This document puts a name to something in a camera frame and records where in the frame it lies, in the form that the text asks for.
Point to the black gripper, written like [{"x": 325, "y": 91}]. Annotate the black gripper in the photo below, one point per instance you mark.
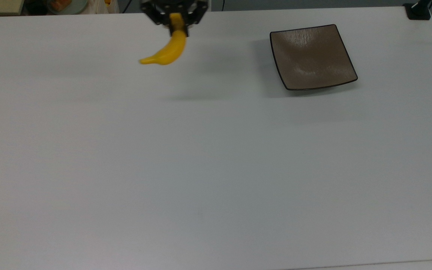
[{"x": 156, "y": 9}]

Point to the yellow banana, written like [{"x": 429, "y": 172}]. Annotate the yellow banana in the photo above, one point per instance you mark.
[{"x": 171, "y": 52}]

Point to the brown square ceramic plate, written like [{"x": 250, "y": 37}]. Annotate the brown square ceramic plate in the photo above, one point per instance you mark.
[{"x": 311, "y": 56}]

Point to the white plastic bag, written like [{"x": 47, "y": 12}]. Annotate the white plastic bag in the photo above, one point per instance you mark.
[{"x": 101, "y": 6}]

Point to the pale green bowl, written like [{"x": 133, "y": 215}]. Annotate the pale green bowl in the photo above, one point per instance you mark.
[{"x": 68, "y": 5}]

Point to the black clamp mount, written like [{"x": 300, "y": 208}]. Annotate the black clamp mount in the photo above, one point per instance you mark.
[{"x": 417, "y": 12}]

